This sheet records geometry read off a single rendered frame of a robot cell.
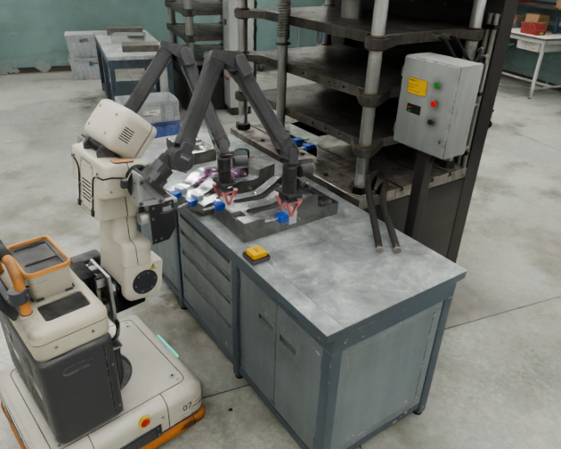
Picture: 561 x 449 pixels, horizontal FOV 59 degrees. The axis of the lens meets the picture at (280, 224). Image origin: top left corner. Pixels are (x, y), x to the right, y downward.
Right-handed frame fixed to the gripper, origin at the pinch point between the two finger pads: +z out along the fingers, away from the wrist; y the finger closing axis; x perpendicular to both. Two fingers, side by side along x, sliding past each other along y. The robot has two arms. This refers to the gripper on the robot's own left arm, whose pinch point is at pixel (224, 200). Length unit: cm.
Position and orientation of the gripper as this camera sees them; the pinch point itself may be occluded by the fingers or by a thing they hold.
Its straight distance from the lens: 216.7
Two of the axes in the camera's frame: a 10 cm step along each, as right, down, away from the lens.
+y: -5.7, -4.1, 7.1
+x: -8.2, 2.6, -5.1
